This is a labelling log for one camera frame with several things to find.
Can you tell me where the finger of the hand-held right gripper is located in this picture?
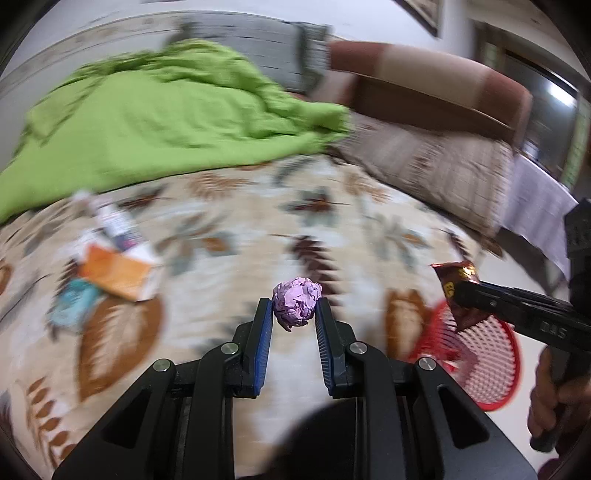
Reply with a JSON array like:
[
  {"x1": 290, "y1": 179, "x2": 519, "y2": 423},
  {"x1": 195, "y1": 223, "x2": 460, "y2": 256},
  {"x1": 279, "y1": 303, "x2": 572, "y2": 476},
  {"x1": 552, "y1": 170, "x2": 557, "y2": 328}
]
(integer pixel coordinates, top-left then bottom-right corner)
[
  {"x1": 449, "y1": 292, "x2": 522, "y2": 330},
  {"x1": 455, "y1": 281, "x2": 571, "y2": 311}
]

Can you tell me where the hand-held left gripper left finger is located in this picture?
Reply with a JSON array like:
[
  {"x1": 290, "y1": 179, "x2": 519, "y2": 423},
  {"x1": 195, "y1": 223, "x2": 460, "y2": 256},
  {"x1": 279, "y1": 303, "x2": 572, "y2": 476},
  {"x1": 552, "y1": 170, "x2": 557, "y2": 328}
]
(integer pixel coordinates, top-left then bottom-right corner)
[{"x1": 52, "y1": 298, "x2": 274, "y2": 480}]

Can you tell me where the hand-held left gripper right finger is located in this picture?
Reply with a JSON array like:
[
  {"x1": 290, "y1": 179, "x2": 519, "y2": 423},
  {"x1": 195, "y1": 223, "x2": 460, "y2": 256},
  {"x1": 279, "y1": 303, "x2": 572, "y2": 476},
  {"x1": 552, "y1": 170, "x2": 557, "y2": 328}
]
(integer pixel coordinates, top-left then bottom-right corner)
[{"x1": 314, "y1": 298, "x2": 539, "y2": 480}]

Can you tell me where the brown snack wrapper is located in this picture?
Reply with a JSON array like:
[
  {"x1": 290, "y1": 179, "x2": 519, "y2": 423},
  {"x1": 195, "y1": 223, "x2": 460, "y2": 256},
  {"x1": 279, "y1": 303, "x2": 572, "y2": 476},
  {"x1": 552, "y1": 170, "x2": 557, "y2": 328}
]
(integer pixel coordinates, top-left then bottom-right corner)
[{"x1": 430, "y1": 260, "x2": 490, "y2": 333}]

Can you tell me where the purple paper ball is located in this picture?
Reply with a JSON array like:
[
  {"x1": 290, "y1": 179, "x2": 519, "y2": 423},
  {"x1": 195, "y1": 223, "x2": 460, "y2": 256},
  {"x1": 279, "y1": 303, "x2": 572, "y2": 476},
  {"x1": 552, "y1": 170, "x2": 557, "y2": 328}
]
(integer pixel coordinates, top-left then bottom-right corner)
[{"x1": 271, "y1": 276, "x2": 323, "y2": 333}]

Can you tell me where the red plastic mesh basket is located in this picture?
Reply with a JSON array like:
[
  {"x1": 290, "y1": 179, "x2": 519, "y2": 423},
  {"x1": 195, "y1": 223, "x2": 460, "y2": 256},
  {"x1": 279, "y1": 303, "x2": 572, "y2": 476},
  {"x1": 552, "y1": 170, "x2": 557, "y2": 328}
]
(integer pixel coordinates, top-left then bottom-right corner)
[{"x1": 409, "y1": 298, "x2": 522, "y2": 413}]

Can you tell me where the teal snack packet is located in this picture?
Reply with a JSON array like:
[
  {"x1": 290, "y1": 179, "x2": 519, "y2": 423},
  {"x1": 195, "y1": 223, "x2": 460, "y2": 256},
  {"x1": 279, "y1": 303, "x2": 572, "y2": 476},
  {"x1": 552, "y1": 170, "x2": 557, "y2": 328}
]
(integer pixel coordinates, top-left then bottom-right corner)
[{"x1": 46, "y1": 277, "x2": 105, "y2": 333}]

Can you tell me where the clear plastic bag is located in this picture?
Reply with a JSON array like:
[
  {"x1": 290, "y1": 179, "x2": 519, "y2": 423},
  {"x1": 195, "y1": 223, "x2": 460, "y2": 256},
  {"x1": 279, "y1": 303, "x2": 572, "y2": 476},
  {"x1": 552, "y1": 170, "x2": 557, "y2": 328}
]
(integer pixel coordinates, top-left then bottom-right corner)
[{"x1": 71, "y1": 190, "x2": 100, "y2": 215}]

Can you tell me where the person's right hand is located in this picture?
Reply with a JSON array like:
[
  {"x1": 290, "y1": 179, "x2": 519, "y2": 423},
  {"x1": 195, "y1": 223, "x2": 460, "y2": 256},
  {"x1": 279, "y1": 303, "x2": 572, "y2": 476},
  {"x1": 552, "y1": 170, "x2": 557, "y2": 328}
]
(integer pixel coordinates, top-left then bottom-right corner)
[{"x1": 527, "y1": 350, "x2": 591, "y2": 438}]

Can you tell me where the white tablecloth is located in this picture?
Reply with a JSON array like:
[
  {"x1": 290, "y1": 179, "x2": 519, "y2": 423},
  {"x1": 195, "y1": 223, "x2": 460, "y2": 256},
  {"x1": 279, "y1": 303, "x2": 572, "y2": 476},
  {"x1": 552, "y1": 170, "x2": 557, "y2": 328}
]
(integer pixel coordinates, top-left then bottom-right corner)
[{"x1": 496, "y1": 152, "x2": 580, "y2": 282}]

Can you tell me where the leaf print blanket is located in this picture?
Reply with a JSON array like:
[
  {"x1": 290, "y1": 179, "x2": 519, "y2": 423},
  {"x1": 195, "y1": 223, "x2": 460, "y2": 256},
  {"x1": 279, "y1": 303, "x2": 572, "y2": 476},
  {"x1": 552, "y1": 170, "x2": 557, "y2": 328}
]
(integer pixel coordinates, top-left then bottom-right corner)
[{"x1": 0, "y1": 154, "x2": 504, "y2": 480}]

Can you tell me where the striped beige pillow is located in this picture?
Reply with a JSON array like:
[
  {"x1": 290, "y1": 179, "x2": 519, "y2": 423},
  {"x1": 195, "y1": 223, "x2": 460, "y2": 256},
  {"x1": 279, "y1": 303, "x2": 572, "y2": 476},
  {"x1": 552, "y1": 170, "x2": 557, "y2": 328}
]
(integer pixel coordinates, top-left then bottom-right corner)
[{"x1": 330, "y1": 113, "x2": 515, "y2": 252}]

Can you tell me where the orange packet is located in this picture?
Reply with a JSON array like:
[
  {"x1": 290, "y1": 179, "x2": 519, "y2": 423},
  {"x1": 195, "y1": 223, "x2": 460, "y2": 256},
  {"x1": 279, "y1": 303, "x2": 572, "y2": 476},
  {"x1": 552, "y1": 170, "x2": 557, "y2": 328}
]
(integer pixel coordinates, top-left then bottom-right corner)
[{"x1": 76, "y1": 242, "x2": 162, "y2": 303}]

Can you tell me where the dark glass door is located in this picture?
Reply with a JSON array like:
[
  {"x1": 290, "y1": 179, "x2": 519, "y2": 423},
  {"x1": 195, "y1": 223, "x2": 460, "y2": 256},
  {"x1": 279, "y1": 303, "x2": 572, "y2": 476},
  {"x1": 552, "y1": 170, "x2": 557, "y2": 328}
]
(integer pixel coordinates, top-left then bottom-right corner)
[{"x1": 475, "y1": 23, "x2": 591, "y2": 195}]

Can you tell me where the brown striped pillow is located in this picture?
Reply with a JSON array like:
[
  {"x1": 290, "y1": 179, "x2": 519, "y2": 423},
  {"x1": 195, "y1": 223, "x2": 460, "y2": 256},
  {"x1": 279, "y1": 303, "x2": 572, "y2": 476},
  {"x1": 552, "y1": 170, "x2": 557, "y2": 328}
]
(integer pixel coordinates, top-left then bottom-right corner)
[{"x1": 323, "y1": 41, "x2": 534, "y2": 148}]

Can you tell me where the green quilt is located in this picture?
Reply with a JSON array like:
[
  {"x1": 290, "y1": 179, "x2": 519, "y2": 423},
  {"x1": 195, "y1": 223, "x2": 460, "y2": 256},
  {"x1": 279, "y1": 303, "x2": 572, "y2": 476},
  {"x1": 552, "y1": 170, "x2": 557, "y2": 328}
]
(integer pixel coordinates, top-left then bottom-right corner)
[{"x1": 0, "y1": 39, "x2": 354, "y2": 222}]

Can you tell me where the grey quilted pillow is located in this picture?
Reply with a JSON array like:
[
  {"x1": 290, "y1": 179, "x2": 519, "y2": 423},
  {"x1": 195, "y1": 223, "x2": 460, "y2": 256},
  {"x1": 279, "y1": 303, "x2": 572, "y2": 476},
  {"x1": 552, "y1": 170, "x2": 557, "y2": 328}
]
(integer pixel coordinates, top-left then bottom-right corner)
[{"x1": 164, "y1": 14, "x2": 331, "y2": 95}]

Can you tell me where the dark framed wall picture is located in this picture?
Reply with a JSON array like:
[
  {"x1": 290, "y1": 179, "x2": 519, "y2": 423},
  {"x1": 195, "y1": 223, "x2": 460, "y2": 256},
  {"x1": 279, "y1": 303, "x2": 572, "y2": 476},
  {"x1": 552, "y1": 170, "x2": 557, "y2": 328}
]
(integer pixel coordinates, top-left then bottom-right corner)
[{"x1": 394, "y1": 0, "x2": 444, "y2": 38}]

